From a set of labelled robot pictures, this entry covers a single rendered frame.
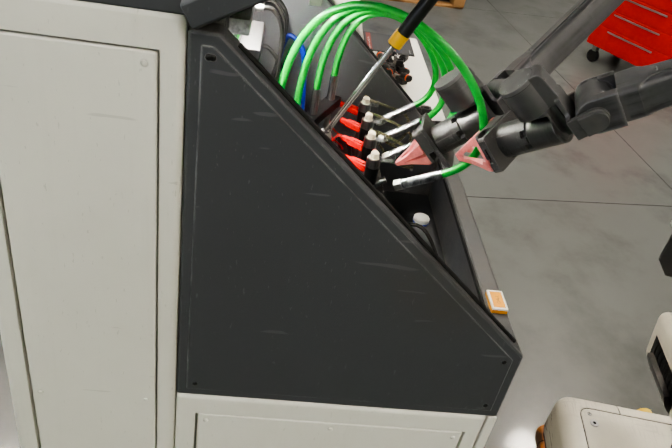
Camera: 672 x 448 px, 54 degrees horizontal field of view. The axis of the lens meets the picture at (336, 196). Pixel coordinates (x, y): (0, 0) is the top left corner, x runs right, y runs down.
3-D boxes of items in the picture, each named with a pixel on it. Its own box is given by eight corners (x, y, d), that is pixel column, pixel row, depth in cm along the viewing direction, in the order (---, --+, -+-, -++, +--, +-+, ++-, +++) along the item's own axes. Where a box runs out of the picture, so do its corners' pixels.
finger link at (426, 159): (385, 136, 132) (424, 114, 127) (405, 163, 134) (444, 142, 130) (379, 153, 126) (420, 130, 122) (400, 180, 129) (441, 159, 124)
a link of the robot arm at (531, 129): (573, 149, 98) (584, 123, 101) (548, 115, 96) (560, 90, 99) (534, 158, 104) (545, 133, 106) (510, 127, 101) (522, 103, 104)
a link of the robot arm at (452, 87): (531, 97, 119) (506, 95, 127) (498, 45, 115) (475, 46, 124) (481, 139, 118) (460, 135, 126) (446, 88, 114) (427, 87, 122)
